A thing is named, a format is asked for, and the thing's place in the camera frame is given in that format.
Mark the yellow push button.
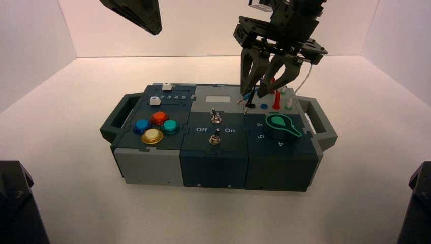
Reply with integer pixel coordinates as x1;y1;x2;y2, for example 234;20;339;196
141;128;164;145

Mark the blue banana plug wire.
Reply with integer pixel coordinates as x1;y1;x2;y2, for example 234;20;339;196
237;90;257;103

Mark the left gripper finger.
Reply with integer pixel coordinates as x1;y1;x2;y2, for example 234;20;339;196
131;0;163;33
99;0;160;36

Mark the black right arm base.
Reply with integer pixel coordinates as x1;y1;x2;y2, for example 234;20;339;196
397;161;431;244

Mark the white banana plug wire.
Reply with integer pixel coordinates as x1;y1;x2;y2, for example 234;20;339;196
281;64;313;109

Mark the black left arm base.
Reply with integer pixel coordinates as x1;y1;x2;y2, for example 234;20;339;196
0;160;51;244

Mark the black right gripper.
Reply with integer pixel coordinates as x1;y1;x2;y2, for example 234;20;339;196
233;8;329;99

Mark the red banana plug wire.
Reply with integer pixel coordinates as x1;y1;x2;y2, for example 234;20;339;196
269;78;282;110

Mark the red push button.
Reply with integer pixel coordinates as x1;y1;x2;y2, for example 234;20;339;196
150;111;169;127

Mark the dark teal grey control box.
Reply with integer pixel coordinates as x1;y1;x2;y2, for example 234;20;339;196
99;83;338;193

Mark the green rotary knob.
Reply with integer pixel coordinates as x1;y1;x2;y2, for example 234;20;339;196
265;113;303;141

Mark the blue push button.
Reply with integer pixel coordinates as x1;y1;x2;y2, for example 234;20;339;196
132;119;152;135

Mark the black banana plug wire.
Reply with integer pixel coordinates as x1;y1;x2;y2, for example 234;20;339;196
243;79;267;116

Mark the green push button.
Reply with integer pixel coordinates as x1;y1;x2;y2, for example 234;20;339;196
160;119;180;136

